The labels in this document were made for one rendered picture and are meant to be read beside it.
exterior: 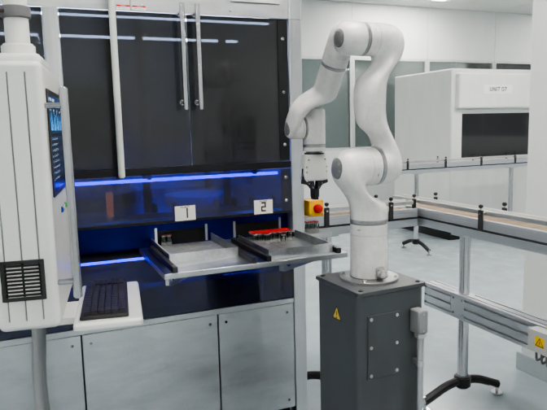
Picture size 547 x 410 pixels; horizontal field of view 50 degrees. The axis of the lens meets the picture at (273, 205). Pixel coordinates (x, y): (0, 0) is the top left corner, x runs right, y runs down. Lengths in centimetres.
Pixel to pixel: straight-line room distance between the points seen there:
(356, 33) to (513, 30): 807
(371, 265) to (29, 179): 104
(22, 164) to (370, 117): 101
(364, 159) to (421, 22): 699
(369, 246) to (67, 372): 128
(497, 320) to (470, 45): 683
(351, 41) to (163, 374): 152
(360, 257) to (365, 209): 15
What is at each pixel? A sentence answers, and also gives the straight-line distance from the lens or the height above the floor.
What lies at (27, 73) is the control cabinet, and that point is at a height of 151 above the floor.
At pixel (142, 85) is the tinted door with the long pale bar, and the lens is 234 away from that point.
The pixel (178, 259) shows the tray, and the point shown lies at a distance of 213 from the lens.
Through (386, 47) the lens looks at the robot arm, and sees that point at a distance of 185.
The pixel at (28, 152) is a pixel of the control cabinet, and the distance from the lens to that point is 173.
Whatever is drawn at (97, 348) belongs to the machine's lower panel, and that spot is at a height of 51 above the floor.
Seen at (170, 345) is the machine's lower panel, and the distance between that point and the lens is 249.
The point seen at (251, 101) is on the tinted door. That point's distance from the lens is 245.
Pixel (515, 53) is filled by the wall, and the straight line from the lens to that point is 980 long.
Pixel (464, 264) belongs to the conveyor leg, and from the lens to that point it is 288.
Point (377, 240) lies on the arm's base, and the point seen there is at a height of 100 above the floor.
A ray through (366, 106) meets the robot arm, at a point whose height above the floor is 141.
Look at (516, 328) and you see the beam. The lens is 268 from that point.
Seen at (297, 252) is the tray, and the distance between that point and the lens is 216.
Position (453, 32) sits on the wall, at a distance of 905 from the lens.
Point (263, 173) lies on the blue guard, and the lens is 246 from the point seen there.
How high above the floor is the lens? 136
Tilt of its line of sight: 8 degrees down
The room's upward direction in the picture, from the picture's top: 1 degrees counter-clockwise
